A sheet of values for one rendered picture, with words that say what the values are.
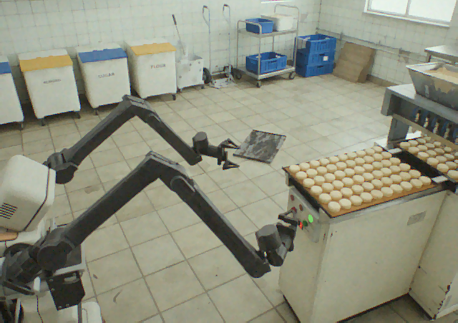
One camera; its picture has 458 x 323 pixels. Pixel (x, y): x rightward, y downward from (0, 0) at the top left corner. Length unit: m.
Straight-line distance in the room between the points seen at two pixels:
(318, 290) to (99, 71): 3.62
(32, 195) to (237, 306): 1.46
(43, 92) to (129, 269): 2.68
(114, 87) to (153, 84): 0.52
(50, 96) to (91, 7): 1.30
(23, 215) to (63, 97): 3.52
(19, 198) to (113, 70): 3.59
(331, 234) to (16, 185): 1.18
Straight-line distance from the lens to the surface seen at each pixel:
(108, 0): 5.16
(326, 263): 1.71
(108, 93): 4.70
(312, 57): 6.07
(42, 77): 4.53
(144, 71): 4.75
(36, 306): 1.45
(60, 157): 1.45
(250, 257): 1.10
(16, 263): 1.12
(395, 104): 2.17
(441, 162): 2.06
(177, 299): 2.31
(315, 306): 1.93
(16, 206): 1.17
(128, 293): 2.39
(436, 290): 2.27
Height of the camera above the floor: 1.82
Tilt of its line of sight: 29 degrees down
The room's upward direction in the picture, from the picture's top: straight up
